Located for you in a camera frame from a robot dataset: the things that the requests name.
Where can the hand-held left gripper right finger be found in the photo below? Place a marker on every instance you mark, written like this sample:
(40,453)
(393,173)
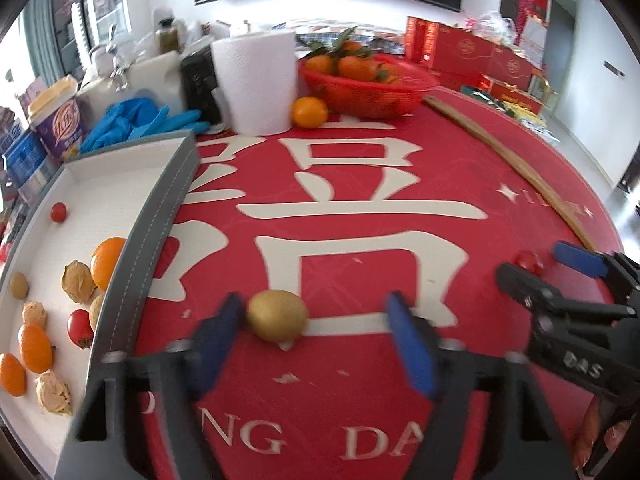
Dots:
(412,345)

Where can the red plastic basket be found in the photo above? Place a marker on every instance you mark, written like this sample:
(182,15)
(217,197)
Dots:
(370,100)

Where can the blue disposable gloves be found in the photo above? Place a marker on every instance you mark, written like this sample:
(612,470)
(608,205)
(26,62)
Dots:
(130,117)

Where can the metal tap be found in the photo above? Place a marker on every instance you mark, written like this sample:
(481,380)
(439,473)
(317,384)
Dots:
(117,67)

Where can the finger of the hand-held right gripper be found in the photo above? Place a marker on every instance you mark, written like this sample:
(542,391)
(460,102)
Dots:
(545,300)
(580,260)

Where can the orange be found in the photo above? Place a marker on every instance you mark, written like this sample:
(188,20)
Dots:
(107,262)
(35,347)
(11,374)
(309,112)

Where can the stack of red gift boxes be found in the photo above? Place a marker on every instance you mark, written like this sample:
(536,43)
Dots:
(470,50)

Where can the purple cup with yellow lid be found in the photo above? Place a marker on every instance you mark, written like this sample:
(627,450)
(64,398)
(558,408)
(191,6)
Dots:
(62,127)

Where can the cherry tomato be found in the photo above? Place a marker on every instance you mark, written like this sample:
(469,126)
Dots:
(58,211)
(80,328)
(527,261)

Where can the white paper towel roll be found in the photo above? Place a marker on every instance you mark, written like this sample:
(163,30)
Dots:
(255,80)

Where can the red round printed table mat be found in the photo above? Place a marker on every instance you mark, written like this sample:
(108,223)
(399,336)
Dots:
(475,170)

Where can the long wooden stick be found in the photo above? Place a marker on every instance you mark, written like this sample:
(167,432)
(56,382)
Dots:
(500,147)

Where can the red gold-trimmed apple box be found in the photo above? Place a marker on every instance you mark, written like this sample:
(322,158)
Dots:
(510,91)

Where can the pile of leafy tangerines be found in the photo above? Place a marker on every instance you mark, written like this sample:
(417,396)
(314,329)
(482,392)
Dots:
(356,67)

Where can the grey tray with white inside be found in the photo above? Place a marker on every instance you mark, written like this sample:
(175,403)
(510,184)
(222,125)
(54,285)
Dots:
(115,185)

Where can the person's right hand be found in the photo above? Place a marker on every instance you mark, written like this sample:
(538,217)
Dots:
(586,440)

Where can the blue carton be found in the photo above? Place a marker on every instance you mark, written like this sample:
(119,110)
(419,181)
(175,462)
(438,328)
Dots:
(25,160)

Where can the grey door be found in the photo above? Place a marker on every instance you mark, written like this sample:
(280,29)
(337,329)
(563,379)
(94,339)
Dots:
(565,50)

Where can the clear plastic bag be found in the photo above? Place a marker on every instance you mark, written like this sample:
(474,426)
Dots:
(492,25)

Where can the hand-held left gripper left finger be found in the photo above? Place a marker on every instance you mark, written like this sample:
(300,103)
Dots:
(217,342)

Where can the jar with green contents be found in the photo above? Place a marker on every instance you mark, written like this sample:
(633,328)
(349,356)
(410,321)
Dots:
(167,37)

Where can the small kiwi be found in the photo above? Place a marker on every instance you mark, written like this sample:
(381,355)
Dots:
(19,285)

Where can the walnut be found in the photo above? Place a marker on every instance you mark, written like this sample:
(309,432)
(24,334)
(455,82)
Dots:
(52,392)
(78,280)
(34,314)

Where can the wall calendar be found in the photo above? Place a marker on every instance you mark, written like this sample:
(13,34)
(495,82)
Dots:
(535,40)

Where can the black box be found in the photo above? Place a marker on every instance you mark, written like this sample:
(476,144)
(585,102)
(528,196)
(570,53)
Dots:
(197,85)

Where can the dark wall switch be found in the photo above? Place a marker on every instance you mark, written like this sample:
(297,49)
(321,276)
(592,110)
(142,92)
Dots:
(614,70)

